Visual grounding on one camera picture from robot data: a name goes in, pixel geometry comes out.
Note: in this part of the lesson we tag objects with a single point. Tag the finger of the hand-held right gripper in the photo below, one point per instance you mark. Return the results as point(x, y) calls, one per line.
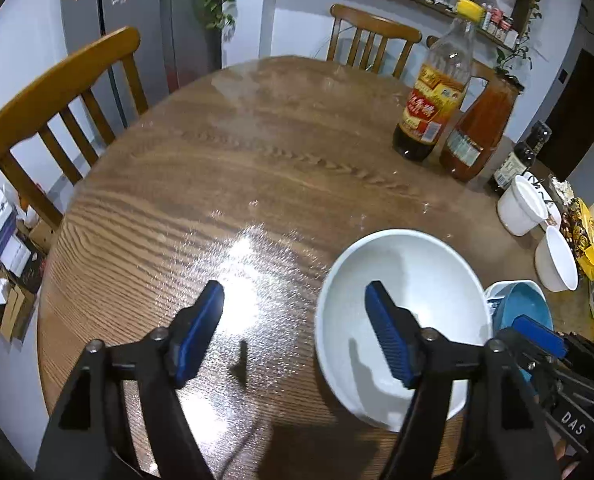
point(539, 332)

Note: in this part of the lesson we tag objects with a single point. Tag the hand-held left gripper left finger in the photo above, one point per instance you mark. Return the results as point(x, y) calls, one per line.
point(199, 330)

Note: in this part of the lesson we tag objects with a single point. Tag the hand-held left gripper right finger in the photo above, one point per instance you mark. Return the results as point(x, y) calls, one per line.
point(389, 335)

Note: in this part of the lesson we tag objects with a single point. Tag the blue bowl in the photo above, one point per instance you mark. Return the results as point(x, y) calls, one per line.
point(524, 302)

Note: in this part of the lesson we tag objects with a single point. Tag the wide white bowl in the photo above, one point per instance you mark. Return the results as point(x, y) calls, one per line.
point(427, 280)

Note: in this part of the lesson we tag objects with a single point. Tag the large white ribbed bowl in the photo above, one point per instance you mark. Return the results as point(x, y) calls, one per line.
point(557, 255)

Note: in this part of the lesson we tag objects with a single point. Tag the white ramekin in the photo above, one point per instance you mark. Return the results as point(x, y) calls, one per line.
point(517, 210)

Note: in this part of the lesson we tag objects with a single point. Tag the yellow paper bag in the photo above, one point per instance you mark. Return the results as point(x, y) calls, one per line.
point(584, 250)

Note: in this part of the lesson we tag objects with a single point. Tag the dark soy sauce bottle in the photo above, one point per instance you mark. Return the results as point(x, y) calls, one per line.
point(514, 165)

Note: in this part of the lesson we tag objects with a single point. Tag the pile of cardboard boxes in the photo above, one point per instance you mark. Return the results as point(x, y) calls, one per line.
point(7, 245)

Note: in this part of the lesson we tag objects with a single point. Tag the orange sauce bottle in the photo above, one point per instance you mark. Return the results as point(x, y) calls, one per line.
point(482, 125)

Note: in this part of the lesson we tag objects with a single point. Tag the dark wooden door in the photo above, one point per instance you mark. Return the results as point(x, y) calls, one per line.
point(582, 110)

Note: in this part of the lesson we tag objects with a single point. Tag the yellow cap oil bottle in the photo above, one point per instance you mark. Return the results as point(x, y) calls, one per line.
point(427, 110)

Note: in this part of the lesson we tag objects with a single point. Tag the wooden chair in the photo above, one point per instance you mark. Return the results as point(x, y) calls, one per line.
point(372, 20)
point(52, 85)
point(482, 71)

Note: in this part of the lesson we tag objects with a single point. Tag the trailing green plant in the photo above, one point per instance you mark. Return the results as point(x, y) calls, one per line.
point(519, 55)

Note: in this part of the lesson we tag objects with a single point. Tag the grey refrigerator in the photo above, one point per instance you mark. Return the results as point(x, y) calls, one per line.
point(137, 35)

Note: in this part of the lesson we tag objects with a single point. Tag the wall light switch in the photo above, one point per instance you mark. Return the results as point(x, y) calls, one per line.
point(564, 76)

